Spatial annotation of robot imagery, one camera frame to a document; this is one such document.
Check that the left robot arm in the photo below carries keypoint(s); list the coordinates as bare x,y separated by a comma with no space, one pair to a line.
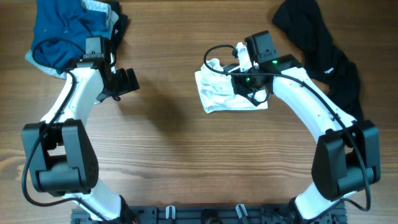
61,164

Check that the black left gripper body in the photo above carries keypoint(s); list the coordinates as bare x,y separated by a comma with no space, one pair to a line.
121,83

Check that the black folded garment left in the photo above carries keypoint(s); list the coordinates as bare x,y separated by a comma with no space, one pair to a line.
116,23

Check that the white t-shirt black print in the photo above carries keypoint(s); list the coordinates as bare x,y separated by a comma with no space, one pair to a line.
217,94

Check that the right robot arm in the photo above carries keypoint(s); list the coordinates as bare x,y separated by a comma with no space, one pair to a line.
347,158

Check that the light grey folded garment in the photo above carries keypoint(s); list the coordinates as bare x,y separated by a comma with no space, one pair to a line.
105,15

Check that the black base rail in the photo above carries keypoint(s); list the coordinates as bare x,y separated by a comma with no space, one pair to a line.
264,214

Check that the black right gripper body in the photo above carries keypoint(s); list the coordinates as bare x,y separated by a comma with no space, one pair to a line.
244,88

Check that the black garment right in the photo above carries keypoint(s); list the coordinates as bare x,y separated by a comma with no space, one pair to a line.
302,22

